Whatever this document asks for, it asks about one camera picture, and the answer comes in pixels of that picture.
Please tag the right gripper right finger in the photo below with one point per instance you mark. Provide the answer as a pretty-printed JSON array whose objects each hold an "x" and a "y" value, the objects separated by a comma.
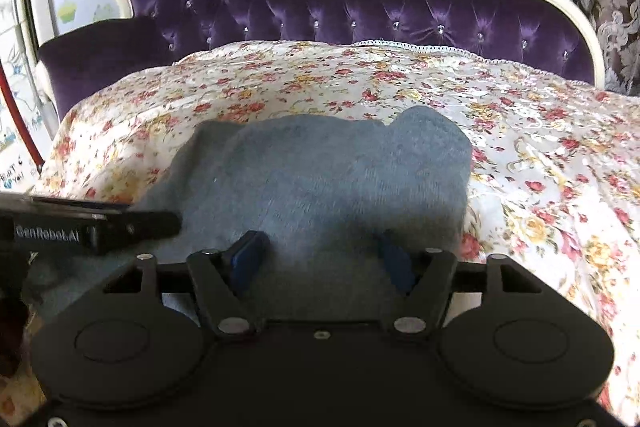
[{"x": 423, "y": 280}]

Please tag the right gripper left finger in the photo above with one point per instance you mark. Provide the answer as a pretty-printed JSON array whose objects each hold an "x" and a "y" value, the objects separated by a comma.
[{"x": 221, "y": 278}]

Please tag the grey argyle sweater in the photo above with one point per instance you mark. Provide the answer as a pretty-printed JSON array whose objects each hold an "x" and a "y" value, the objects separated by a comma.
[{"x": 323, "y": 189}]

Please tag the red stick vacuum cleaner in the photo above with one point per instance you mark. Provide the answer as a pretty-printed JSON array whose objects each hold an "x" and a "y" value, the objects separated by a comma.
[{"x": 19, "y": 122}]

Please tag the floral bed sheet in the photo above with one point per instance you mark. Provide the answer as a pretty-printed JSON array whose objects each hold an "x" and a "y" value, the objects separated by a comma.
[{"x": 555, "y": 162}]

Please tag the purple tufted chaise sofa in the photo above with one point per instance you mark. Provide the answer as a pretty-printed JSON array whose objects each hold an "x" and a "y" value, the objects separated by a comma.
[{"x": 551, "y": 35}]

